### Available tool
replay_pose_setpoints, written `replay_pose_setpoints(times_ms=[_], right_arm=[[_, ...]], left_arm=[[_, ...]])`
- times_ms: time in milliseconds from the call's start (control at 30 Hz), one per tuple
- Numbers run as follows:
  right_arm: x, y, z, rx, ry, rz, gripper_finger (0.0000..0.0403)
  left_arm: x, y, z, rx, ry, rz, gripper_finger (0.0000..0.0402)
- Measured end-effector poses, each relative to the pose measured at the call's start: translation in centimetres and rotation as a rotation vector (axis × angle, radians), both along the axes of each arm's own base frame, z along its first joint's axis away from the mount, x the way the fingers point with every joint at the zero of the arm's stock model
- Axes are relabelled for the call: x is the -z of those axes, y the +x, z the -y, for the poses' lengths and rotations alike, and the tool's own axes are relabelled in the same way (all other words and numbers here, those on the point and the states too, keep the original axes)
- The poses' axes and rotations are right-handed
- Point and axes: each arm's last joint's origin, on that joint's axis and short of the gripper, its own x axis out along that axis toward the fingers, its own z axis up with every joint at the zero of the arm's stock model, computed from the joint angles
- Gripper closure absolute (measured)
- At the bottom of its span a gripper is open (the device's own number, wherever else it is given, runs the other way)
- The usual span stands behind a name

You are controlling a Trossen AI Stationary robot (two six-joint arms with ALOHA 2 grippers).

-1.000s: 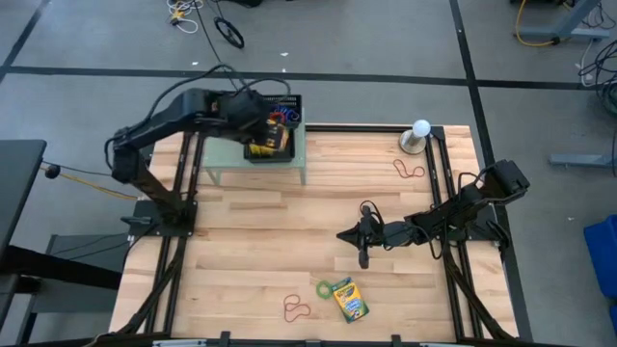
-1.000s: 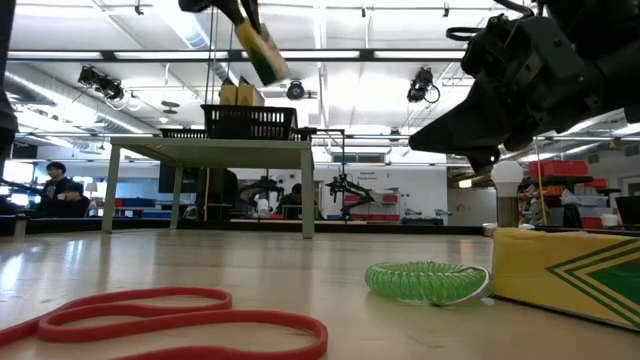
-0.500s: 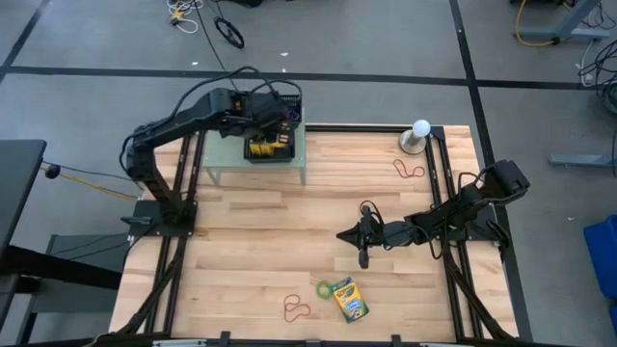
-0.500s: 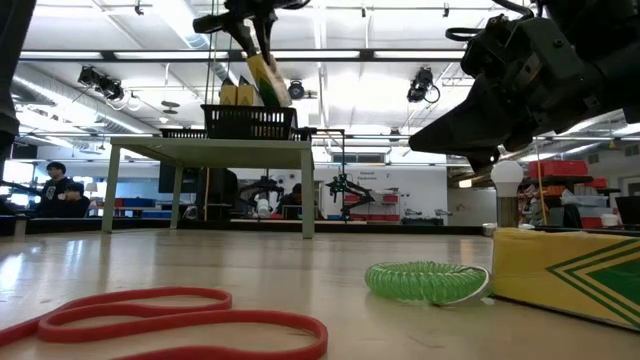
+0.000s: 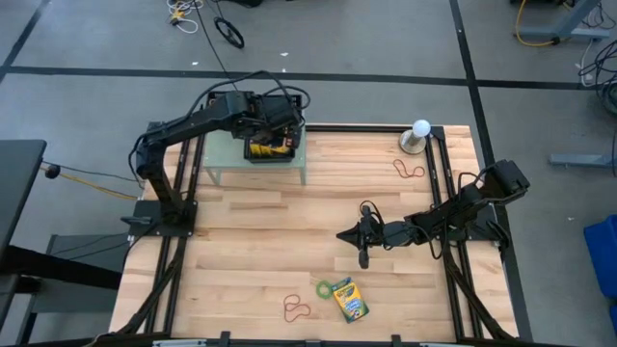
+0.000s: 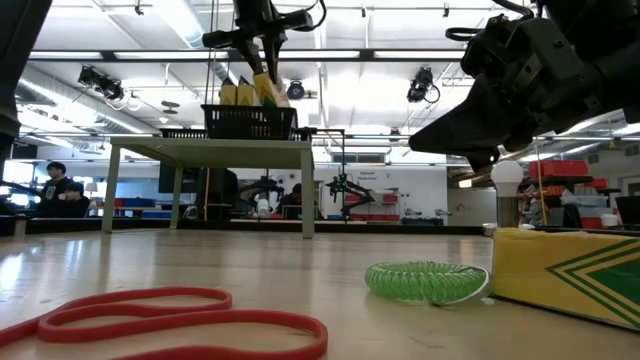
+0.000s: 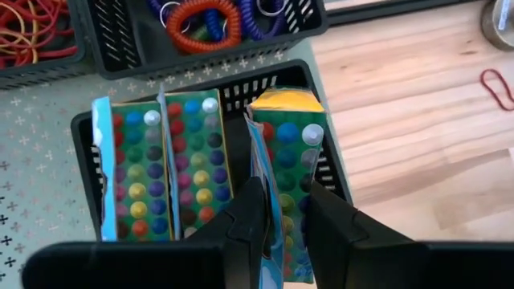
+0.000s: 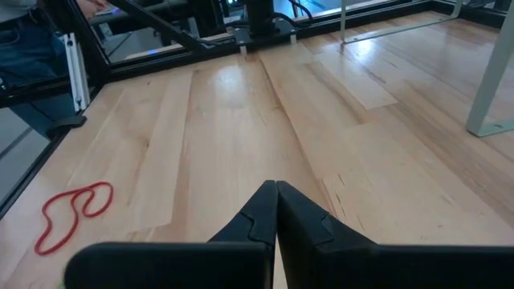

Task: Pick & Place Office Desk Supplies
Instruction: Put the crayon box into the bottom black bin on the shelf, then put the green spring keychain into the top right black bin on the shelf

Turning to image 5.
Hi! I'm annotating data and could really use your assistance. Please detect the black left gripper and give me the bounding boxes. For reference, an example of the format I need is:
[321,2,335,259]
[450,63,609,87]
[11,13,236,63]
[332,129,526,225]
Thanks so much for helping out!
[248,94,306,148]

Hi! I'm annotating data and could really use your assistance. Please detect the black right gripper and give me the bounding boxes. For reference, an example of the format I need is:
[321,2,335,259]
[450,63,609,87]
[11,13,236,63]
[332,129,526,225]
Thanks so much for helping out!
[335,205,389,270]

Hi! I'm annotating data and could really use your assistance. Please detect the yellow green crayon box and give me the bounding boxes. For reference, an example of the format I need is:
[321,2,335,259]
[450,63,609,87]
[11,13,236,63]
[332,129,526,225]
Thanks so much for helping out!
[331,276,371,325]
[249,142,292,157]

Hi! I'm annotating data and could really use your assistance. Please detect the black side desk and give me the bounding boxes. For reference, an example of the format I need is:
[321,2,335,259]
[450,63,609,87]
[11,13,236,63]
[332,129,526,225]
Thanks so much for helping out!
[0,138,124,295]

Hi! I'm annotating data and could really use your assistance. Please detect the sage green perforated shelf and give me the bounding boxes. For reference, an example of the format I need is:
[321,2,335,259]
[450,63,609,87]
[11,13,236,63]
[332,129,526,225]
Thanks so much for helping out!
[201,108,309,187]

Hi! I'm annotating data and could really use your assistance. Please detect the red rubber band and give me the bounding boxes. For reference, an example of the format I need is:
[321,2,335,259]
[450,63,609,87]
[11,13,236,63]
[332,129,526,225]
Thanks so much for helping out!
[391,158,427,180]
[282,293,312,324]

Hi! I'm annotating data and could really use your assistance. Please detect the white bulb metal lamp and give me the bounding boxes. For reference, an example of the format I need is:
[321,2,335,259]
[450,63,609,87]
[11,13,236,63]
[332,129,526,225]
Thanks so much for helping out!
[398,119,433,156]

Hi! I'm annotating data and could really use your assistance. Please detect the grey metal floor bar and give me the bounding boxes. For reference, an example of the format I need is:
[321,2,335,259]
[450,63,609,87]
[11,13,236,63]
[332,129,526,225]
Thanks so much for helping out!
[549,152,617,169]

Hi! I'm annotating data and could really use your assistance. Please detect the blue plastic bin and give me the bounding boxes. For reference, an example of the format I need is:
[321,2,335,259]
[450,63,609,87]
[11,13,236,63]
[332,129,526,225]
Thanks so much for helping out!
[582,214,617,300]

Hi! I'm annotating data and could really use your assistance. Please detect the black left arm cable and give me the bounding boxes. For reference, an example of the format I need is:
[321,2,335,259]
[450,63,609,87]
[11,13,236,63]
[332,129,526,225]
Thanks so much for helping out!
[185,69,312,120]

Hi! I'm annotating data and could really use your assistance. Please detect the long black floor cable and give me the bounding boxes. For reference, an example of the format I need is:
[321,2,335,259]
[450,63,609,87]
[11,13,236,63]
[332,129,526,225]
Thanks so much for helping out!
[192,0,240,91]

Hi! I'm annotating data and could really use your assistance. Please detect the coiled black floor cable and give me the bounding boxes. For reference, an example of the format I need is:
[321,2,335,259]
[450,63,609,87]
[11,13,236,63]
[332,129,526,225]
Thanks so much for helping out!
[213,16,246,50]

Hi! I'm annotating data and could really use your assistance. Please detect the white and yellow cables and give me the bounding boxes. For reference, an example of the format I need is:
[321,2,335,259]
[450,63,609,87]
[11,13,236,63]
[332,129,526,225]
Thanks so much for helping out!
[166,0,201,35]

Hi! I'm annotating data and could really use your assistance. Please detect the yellow floor cable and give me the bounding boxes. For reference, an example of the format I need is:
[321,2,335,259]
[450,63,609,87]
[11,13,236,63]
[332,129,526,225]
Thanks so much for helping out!
[514,0,560,48]
[40,166,141,201]

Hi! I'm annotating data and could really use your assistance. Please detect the black cable bundle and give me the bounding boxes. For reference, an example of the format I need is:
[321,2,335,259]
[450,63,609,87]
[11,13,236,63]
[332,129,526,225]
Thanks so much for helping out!
[576,38,617,117]

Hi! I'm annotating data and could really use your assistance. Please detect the grey table leg frame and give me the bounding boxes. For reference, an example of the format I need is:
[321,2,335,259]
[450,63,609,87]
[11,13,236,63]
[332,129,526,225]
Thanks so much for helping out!
[518,0,611,44]

